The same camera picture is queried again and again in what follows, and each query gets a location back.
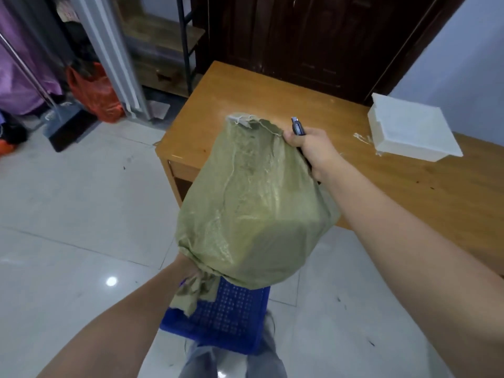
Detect grey aluminium post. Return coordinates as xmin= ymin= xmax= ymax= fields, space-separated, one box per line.
xmin=68 ymin=0 xmax=152 ymax=122

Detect black dustpan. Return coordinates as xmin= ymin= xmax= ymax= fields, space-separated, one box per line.
xmin=41 ymin=99 xmax=99 ymax=153

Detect metal broom handle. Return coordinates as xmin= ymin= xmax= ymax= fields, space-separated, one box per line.
xmin=0 ymin=32 xmax=57 ymax=113

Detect blue plastic crate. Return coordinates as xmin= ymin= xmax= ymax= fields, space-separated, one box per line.
xmin=159 ymin=276 xmax=272 ymax=356

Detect person's grey trousers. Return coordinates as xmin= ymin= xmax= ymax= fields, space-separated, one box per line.
xmin=179 ymin=338 xmax=288 ymax=378

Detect white foam box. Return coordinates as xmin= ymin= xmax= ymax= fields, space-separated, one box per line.
xmin=367 ymin=93 xmax=464 ymax=163

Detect purple cloth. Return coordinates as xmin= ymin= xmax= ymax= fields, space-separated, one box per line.
xmin=0 ymin=0 xmax=64 ymax=116

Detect dark wooden door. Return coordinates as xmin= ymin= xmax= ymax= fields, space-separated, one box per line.
xmin=191 ymin=0 xmax=469 ymax=106

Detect white paper scraps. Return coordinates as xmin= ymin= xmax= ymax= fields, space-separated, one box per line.
xmin=353 ymin=132 xmax=383 ymax=158

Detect blue grey utility knife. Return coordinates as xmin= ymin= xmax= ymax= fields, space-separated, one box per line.
xmin=291 ymin=117 xmax=321 ymax=185

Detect person's left hand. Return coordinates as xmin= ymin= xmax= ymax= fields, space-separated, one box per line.
xmin=173 ymin=254 xmax=202 ymax=281

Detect flat cardboard piece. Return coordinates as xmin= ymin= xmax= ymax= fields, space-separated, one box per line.
xmin=146 ymin=99 xmax=171 ymax=122

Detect person's right hand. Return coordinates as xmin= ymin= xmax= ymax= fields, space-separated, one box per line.
xmin=282 ymin=127 xmax=347 ymax=183

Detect person's grey shoe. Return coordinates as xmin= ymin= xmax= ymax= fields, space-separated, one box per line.
xmin=261 ymin=310 xmax=277 ymax=351

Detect person's left forearm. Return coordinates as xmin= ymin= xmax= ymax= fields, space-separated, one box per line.
xmin=37 ymin=258 xmax=197 ymax=378

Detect person's right forearm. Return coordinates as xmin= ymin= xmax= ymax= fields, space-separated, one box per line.
xmin=315 ymin=155 xmax=504 ymax=378

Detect wooden shelf with black frame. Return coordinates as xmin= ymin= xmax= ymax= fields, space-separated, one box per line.
xmin=112 ymin=0 xmax=206 ymax=99

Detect green woven sack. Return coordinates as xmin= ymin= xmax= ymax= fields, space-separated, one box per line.
xmin=170 ymin=112 xmax=342 ymax=318

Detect wooden desk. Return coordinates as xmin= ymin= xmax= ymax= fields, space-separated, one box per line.
xmin=154 ymin=61 xmax=504 ymax=277

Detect black bag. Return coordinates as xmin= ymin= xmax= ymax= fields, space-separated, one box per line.
xmin=0 ymin=109 xmax=29 ymax=147

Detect red plastic bag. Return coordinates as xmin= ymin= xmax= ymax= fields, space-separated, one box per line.
xmin=65 ymin=62 xmax=126 ymax=124

